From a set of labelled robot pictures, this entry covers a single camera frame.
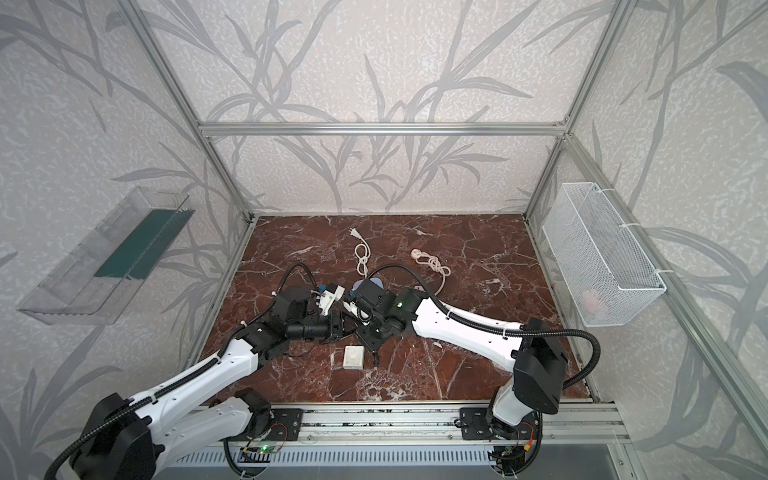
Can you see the aluminium front rail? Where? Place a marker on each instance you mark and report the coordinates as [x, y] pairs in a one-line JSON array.
[[409, 423]]

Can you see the right base wiring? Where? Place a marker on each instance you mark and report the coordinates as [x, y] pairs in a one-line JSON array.
[[516, 453]]

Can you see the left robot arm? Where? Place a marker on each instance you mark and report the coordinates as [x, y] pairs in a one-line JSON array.
[[137, 437]]

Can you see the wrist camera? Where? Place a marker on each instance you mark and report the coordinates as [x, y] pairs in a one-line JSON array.
[[368, 299], [328, 296]]

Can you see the electronics board with wires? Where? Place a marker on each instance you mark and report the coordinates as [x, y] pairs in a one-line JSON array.
[[244, 463]]

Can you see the white wire mesh basket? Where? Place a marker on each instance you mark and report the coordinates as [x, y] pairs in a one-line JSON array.
[[610, 278]]

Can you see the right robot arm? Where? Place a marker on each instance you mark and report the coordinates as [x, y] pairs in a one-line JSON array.
[[543, 362]]

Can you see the white charger adapter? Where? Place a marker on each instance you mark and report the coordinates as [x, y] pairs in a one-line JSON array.
[[353, 358]]

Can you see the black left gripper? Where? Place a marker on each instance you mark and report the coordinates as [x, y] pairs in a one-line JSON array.
[[335, 325]]

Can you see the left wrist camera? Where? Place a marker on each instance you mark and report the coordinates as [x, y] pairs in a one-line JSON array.
[[328, 296]]

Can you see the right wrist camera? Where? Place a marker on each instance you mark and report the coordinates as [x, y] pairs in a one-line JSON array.
[[368, 299]]

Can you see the clear plastic wall shelf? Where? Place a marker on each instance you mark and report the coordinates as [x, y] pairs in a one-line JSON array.
[[94, 284]]

